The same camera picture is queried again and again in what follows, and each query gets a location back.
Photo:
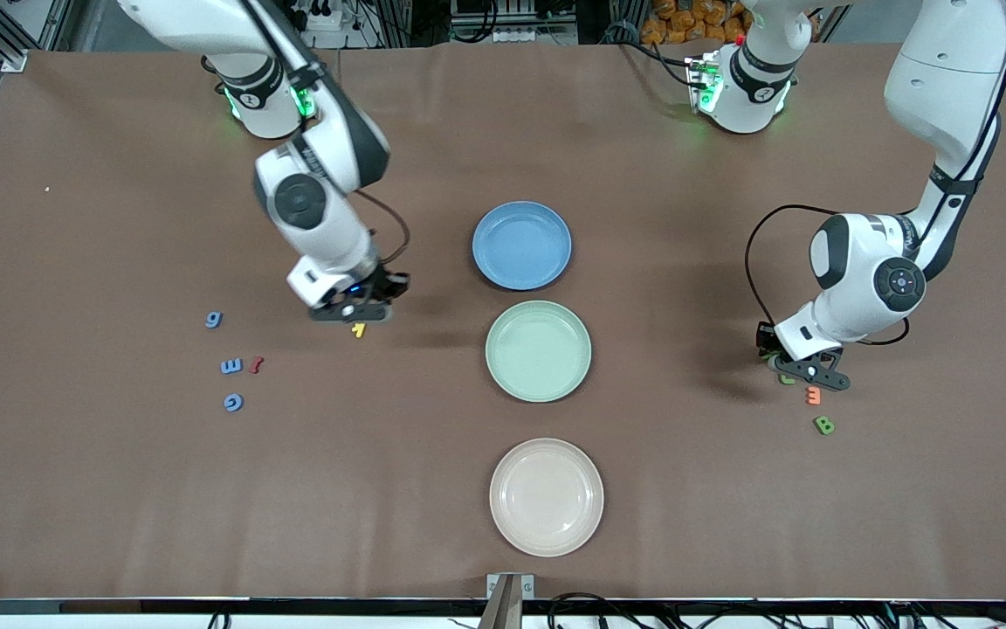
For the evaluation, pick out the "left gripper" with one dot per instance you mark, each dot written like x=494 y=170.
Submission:
x=766 y=338

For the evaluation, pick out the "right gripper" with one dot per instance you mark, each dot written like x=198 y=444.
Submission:
x=389 y=286

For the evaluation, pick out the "green letter B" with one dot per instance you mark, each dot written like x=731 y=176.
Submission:
x=824 y=425

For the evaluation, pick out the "blue letter E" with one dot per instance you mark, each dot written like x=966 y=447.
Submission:
x=231 y=366

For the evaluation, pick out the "blue round letter G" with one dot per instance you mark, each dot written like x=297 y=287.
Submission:
x=227 y=403

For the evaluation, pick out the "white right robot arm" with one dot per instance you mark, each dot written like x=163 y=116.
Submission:
x=337 y=236

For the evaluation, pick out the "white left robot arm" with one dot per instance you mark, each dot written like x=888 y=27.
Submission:
x=948 y=79

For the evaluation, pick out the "green plate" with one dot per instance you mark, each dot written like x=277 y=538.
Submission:
x=520 y=367

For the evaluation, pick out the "blue plate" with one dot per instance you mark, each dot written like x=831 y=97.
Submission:
x=547 y=262

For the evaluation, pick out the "dark red letter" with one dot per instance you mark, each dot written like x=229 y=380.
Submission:
x=256 y=365

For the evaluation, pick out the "base connector box green light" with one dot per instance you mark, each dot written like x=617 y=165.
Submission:
x=300 y=103
x=702 y=83

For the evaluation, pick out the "pink beige plate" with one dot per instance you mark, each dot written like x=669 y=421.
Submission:
x=547 y=498

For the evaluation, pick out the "power strip with black plugs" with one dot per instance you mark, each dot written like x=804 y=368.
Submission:
x=324 y=17

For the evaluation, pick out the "white power strip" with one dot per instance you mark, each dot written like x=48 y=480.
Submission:
x=538 y=37

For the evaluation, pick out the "bag of orange fruits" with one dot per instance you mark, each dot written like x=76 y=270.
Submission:
x=678 y=22

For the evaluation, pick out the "brown table cover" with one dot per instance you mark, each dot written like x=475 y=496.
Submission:
x=119 y=507

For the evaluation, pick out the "metal camera pole bracket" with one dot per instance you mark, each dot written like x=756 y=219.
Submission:
x=510 y=611

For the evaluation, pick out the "aluminium frame profile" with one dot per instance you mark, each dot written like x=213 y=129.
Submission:
x=12 y=59

